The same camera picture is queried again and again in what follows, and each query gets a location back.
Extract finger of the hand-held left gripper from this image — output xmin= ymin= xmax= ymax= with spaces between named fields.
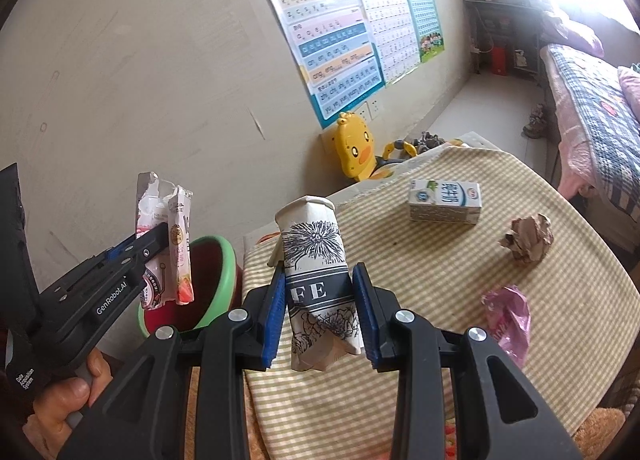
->
xmin=92 ymin=235 xmax=138 ymax=266
xmin=122 ymin=222 xmax=170 ymax=271

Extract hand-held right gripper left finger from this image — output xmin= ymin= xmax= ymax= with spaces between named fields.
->
xmin=57 ymin=265 xmax=288 ymax=460

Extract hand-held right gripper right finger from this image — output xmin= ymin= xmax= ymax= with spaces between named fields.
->
xmin=351 ymin=262 xmax=583 ymax=460

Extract pink snack wrapper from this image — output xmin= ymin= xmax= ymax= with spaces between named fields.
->
xmin=135 ymin=171 xmax=173 ymax=311

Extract white strawberry snack wrapper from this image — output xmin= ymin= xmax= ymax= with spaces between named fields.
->
xmin=167 ymin=185 xmax=195 ymax=305

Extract red basin with green rim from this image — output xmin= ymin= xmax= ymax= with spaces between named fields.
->
xmin=137 ymin=235 xmax=246 ymax=338

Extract black-printed white paper cup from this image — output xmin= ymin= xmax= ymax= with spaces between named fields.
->
xmin=267 ymin=195 xmax=363 ymax=373

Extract person's left hand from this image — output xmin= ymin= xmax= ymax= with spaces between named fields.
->
xmin=22 ymin=347 xmax=115 ymax=458

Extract white milk carton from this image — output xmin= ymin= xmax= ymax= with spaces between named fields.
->
xmin=408 ymin=179 xmax=482 ymax=226

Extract pink plastic bag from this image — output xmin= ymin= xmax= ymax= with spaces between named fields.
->
xmin=481 ymin=285 xmax=532 ymax=368

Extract yellow duck potty seat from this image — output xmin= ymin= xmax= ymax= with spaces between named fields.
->
xmin=334 ymin=111 xmax=421 ymax=183

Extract crumpled brown paper ball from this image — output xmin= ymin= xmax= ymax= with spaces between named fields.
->
xmin=497 ymin=214 xmax=555 ymax=268

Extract small grey shoes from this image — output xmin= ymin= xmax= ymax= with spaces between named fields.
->
xmin=402 ymin=130 xmax=463 ymax=156

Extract pair of brown shoes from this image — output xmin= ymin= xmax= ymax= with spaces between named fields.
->
xmin=522 ymin=102 xmax=556 ymax=140

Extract tan fluffy cloth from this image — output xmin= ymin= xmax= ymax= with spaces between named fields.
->
xmin=582 ymin=400 xmax=636 ymax=451

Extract bed with plaid sheet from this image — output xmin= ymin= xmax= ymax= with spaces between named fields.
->
xmin=540 ymin=42 xmax=640 ymax=241

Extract dark desk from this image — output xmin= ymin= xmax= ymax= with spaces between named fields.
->
xmin=462 ymin=0 xmax=546 ymax=83

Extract purple pillow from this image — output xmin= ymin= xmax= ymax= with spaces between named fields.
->
xmin=542 ymin=10 xmax=606 ymax=53

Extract pink quilt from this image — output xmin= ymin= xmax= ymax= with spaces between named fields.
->
xmin=617 ymin=65 xmax=640 ymax=111

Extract blue-bordered letter wall poster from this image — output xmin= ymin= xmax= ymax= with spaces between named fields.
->
xmin=252 ymin=0 xmax=387 ymax=130

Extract white chart wall poster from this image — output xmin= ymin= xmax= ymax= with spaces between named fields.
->
xmin=347 ymin=0 xmax=421 ymax=86

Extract green number wall poster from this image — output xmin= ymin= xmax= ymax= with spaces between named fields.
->
xmin=397 ymin=0 xmax=446 ymax=63

